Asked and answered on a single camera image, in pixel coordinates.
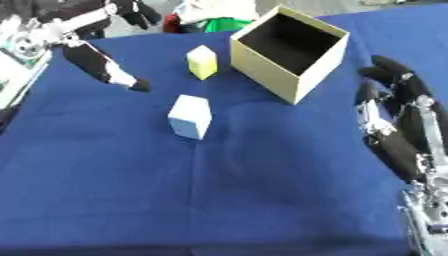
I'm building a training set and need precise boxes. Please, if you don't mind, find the tan cardboard box black inside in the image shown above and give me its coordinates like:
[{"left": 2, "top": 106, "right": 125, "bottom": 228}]
[{"left": 227, "top": 3, "right": 352, "bottom": 106}]

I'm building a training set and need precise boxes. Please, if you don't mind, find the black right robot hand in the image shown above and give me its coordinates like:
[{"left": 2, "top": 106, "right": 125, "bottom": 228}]
[{"left": 353, "top": 54, "right": 448, "bottom": 184}]

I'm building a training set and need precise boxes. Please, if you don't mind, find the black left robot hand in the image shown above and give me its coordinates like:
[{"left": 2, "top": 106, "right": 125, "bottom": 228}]
[{"left": 22, "top": 0, "right": 165, "bottom": 93}]

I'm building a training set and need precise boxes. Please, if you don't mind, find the white block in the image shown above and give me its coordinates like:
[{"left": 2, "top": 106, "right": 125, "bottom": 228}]
[{"left": 166, "top": 94, "right": 214, "bottom": 141}]

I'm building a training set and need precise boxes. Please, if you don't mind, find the yellow block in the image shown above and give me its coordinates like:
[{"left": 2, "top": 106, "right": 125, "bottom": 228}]
[{"left": 185, "top": 44, "right": 221, "bottom": 81}]

